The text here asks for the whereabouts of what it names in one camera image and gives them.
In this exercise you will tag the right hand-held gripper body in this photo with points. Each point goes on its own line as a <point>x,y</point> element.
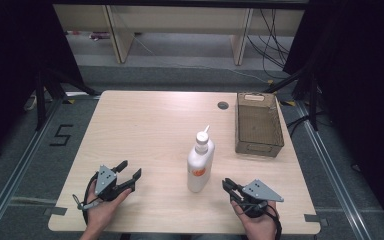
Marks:
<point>259,193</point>

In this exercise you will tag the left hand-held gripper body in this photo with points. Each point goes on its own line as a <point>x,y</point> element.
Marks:
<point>105,180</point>

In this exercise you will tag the white plastic squeeze bottle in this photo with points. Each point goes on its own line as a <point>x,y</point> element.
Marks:
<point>200,163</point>

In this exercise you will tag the brown woven storage basket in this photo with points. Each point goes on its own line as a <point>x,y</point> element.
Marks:
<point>258,125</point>

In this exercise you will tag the person's left hand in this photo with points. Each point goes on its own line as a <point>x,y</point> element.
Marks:
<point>100,210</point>

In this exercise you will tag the person's right hand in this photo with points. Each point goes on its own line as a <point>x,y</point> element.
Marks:
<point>257,225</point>

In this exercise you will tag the grey tape strip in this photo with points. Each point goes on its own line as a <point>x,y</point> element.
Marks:
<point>55,211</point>
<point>316,219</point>

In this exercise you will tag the black tape floor number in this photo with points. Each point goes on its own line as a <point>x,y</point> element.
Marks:
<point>61,135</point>

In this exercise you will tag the round grey table grommet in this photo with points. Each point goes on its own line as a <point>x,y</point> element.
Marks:
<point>223,105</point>

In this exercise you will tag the black metal stand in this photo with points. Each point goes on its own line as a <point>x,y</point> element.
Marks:
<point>313,103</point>
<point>41,100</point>

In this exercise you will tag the black curtain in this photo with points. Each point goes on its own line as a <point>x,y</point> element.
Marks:
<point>10,66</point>
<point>360,83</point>

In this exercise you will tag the light wooden shelf unit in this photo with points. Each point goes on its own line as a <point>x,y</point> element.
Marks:
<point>180,18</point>

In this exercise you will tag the aluminium floor rail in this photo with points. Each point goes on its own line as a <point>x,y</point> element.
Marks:
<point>333,173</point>
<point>16,173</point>

